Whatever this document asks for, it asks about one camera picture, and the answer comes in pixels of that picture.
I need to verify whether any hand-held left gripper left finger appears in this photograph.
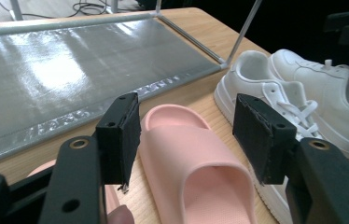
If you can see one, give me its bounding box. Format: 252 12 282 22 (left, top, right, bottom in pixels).
95 91 142 192

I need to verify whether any white sneaker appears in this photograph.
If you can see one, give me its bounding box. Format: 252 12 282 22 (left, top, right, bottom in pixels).
213 49 325 224
268 49 349 160

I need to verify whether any grey metal shoe rack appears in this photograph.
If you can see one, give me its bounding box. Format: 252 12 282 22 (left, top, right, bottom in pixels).
0 0 264 171

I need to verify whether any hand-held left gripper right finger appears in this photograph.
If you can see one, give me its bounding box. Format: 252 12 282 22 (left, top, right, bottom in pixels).
231 92 299 186

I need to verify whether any black floor cable bundle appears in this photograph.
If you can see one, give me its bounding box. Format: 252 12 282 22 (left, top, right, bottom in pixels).
0 0 110 19

